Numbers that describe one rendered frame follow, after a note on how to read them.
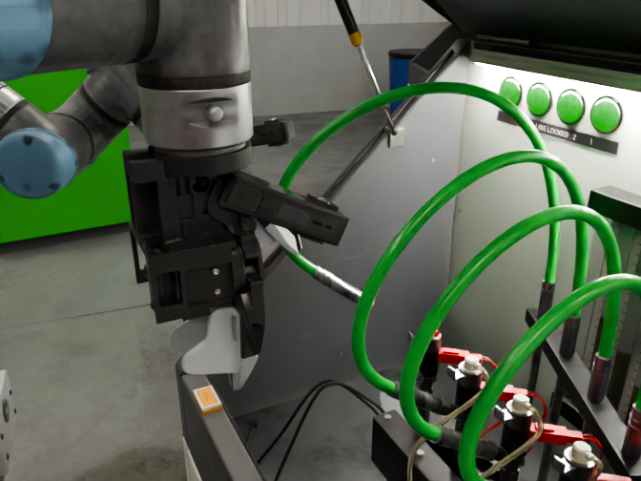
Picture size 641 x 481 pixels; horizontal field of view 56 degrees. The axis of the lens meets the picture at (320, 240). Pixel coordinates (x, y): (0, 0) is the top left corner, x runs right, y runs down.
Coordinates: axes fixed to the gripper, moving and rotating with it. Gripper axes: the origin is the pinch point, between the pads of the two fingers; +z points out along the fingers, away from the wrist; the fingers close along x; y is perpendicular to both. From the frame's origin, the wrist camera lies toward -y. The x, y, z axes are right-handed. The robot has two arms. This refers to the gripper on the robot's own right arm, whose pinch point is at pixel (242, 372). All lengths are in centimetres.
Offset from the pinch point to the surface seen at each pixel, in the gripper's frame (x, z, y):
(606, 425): 8.0, 14.3, -38.3
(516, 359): 12.6, -3.5, -18.1
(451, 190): -3.3, -11.6, -23.3
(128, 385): -178, 124, -8
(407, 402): 4.8, 4.7, -13.8
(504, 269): -28, 16, -57
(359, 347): -3.2, 3.5, -13.3
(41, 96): -339, 33, -2
